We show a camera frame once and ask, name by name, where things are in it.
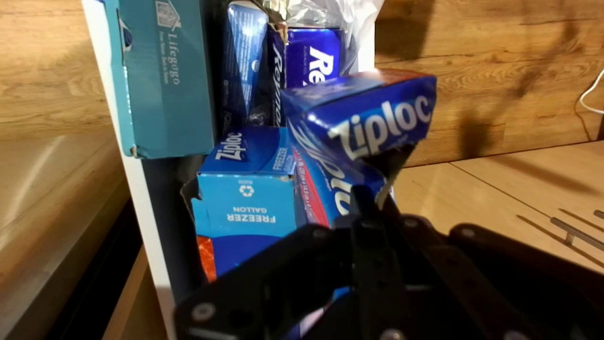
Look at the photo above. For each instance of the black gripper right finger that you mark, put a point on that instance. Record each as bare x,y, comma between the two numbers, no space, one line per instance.
478,289

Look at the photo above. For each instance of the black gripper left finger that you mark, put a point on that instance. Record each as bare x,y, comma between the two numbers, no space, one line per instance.
294,284

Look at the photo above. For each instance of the blue Ziploc box orange end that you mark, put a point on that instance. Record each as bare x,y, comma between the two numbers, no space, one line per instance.
370,119

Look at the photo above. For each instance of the blue Ziploc freezer gallon box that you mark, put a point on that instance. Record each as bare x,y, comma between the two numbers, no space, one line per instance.
245,195

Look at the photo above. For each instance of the white wooden drawer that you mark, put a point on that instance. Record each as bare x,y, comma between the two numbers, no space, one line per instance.
134,189

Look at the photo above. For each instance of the dark blue Reynolds box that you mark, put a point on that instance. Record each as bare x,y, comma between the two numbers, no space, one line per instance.
311,63

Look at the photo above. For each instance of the teal cardboard box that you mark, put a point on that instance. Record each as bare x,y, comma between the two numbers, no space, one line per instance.
162,76

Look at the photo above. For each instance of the clear plastic bag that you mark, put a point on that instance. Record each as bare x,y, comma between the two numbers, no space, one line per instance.
340,19

